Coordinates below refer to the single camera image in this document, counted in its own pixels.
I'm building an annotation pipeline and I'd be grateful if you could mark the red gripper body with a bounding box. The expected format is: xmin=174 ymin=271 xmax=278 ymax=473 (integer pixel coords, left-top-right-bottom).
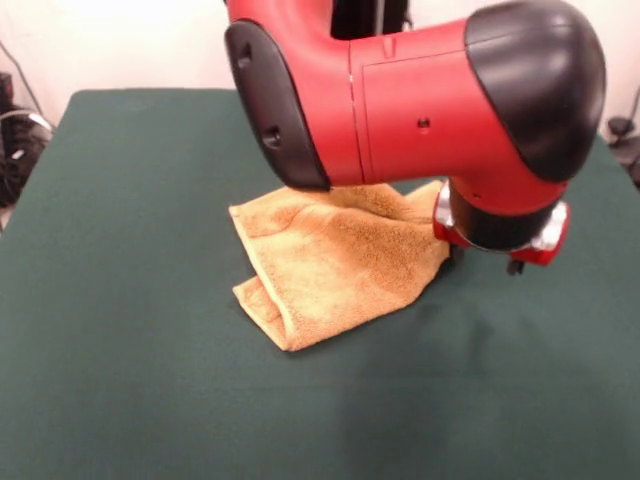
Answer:
xmin=431 ymin=180 xmax=572 ymax=268

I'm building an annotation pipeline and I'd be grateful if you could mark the grey cable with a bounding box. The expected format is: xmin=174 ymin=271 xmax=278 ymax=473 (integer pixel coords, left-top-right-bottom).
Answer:
xmin=0 ymin=40 xmax=55 ymax=132

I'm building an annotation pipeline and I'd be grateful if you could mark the tan terry towel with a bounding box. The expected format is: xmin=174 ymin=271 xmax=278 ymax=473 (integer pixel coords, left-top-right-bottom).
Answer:
xmin=228 ymin=180 xmax=452 ymax=353

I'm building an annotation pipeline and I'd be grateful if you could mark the dark green table cloth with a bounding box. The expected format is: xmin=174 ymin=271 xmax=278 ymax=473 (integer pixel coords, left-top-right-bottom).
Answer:
xmin=0 ymin=87 xmax=640 ymax=480

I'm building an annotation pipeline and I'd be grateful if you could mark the black rounded floor base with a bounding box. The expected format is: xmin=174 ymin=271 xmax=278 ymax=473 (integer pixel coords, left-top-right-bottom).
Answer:
xmin=0 ymin=102 xmax=54 ymax=207
xmin=607 ymin=116 xmax=640 ymax=189

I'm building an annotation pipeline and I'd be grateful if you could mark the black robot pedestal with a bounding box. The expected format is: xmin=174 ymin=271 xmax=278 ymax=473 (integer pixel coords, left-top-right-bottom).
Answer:
xmin=329 ymin=0 xmax=416 ymax=39

